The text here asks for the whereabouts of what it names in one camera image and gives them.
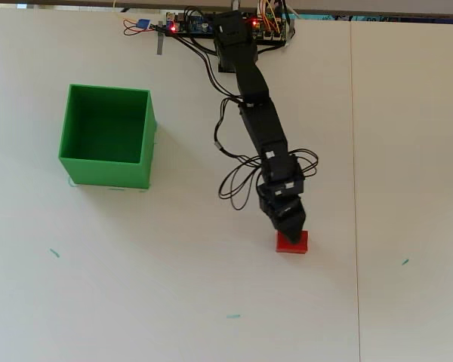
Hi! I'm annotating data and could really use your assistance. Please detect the red orange wire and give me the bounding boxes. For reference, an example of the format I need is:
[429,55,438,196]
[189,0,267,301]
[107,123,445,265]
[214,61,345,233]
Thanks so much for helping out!
[122,17,164,37]

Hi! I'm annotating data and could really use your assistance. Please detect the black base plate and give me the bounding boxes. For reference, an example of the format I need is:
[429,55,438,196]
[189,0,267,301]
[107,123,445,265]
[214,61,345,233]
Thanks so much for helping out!
[164,32,290,44]

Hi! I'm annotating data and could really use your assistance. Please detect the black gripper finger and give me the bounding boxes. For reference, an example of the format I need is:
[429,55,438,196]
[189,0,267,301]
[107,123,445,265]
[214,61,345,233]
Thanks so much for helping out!
[258,195,285,233]
[276,197,309,246]

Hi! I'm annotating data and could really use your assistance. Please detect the green plastic bin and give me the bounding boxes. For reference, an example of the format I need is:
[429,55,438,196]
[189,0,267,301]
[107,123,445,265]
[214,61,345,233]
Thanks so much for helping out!
[57,83,159,190]

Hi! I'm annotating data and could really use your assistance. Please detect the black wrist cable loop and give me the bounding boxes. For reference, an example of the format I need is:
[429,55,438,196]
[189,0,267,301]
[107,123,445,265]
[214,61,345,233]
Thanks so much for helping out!
[217,148,321,211]

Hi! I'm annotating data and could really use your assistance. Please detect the black power cable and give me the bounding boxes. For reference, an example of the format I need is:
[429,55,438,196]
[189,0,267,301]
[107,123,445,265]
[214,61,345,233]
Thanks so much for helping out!
[256,40,290,56]

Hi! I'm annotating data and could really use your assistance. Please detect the red block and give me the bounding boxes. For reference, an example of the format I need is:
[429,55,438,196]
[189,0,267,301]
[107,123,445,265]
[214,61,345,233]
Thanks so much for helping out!
[275,230,310,254]

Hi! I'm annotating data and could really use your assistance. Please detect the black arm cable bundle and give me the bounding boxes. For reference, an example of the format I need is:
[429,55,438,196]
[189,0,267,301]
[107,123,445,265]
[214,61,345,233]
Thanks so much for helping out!
[175,5,267,161]

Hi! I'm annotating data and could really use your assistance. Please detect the coloured jumper wires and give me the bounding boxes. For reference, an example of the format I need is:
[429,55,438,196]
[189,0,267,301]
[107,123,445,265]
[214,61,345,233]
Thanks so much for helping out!
[255,0,286,29]

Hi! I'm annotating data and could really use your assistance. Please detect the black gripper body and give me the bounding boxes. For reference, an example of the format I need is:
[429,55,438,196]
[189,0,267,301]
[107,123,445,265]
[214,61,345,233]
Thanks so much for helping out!
[256,167,307,207]

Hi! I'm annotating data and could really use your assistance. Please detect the circuit board with jumper sockets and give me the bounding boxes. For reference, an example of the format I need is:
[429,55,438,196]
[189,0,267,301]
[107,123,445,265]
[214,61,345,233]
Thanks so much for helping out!
[248,15,288,42]

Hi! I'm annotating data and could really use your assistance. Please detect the blue circuit board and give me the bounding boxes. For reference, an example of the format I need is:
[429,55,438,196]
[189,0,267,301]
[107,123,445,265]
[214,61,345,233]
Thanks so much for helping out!
[165,11,217,35]

